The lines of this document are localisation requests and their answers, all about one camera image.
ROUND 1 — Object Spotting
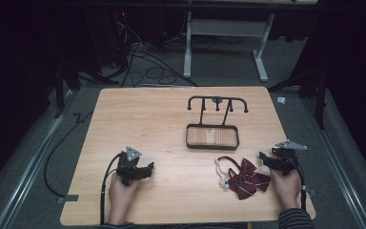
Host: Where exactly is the person's right hand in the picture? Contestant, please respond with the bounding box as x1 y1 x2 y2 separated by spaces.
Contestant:
269 167 302 211

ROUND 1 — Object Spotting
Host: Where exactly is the black floor cable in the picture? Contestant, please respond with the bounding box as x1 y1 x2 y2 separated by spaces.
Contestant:
43 110 94 198

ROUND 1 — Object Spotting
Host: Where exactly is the burgundy striped bow tie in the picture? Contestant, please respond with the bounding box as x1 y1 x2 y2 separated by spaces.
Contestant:
214 156 272 201

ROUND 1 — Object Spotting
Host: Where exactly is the black metal rack wooden base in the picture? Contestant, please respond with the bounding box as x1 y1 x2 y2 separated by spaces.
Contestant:
185 95 250 152

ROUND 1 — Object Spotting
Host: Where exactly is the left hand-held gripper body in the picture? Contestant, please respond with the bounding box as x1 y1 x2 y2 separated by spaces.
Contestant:
116 145 148 187

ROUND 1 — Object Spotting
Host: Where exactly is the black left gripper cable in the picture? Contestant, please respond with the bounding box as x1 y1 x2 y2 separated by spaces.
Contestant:
99 152 124 225

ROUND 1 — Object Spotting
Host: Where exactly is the grey metal floor rail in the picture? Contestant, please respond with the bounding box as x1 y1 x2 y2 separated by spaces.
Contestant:
299 94 366 229
0 90 74 229

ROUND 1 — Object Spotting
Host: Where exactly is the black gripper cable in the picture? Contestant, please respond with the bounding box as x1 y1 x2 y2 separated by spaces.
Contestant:
291 157 308 213
99 152 124 225

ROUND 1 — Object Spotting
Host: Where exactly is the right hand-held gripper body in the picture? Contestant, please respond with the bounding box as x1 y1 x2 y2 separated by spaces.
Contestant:
271 139 308 177

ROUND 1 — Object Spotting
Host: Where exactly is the grey tape piece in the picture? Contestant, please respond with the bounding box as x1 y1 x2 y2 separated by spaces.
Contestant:
56 194 79 204

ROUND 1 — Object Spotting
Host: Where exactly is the black metal stand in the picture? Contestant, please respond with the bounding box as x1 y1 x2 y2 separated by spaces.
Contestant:
52 61 83 120
267 63 329 131

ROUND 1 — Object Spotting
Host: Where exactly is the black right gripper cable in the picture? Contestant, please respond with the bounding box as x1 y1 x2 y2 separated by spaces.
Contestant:
291 157 308 213

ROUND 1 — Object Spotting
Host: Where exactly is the tangle of black floor cables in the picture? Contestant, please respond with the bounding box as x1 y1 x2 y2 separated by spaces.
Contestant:
108 12 200 89

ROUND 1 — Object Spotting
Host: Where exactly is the person's left hand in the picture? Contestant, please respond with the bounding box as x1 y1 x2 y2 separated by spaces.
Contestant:
107 172 141 225

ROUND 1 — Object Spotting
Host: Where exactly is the white metal desk frame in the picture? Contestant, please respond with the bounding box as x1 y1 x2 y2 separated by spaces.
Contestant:
183 10 276 83

